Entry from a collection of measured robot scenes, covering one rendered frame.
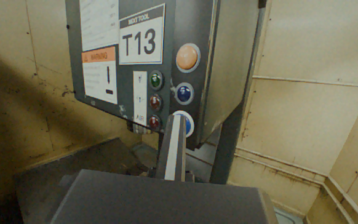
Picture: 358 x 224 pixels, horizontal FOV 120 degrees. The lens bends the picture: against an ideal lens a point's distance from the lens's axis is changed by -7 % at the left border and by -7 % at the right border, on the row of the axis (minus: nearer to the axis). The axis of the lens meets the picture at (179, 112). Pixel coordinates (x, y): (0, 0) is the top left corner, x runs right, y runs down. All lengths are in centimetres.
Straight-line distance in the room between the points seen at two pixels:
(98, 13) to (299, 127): 127
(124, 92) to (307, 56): 117
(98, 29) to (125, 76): 12
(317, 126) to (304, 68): 43
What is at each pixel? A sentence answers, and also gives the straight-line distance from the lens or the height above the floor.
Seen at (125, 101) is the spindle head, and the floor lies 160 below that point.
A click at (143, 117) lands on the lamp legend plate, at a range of 20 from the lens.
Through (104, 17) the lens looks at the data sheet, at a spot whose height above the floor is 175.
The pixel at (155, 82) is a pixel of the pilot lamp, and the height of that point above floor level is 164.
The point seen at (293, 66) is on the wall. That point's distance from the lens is 119.
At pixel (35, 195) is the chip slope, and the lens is 146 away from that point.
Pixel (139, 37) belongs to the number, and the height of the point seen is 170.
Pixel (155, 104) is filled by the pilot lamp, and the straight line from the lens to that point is 17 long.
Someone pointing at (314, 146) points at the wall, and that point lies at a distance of 131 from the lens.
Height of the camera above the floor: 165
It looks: 15 degrees down
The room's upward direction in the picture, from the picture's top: 5 degrees clockwise
